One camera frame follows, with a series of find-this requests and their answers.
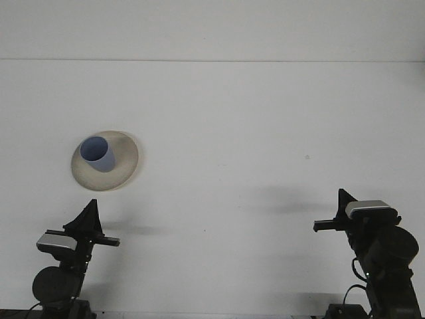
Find pale blue cup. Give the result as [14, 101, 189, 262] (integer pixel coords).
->
[80, 136, 116, 173]

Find pale round plate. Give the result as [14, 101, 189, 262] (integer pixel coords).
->
[70, 130, 145, 192]

